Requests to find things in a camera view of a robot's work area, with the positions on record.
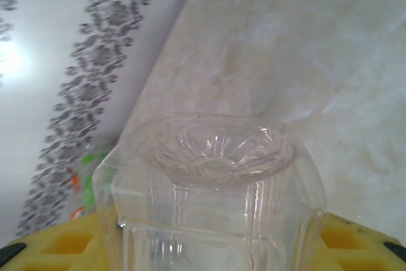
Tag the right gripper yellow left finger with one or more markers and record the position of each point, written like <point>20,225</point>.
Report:
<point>63,245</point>

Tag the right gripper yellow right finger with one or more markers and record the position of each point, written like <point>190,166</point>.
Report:
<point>355,248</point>

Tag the clear square plastic bottle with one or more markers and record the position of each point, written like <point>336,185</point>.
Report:
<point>206,207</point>

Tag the green dotted plastic bottle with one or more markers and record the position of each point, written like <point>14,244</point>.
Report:
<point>89,169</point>

